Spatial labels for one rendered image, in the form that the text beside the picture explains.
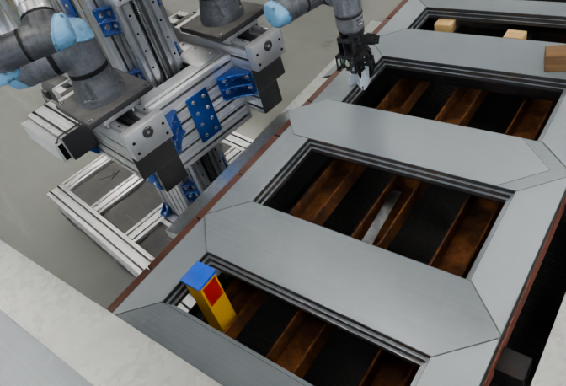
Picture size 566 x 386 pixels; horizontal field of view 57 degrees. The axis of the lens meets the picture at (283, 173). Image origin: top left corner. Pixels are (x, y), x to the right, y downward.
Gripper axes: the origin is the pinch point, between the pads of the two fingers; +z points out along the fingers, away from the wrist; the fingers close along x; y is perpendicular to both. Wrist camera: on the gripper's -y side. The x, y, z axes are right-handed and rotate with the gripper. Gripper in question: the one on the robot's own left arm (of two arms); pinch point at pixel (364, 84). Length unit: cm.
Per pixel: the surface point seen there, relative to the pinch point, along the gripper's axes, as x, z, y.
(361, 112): 5.6, 0.7, 11.8
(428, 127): 26.1, 0.7, 12.4
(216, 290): 6, 2, 79
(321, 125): -2.5, 0.7, 21.1
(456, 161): 37.9, 0.7, 22.3
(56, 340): 3, -19, 108
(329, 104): -5.8, 0.7, 11.1
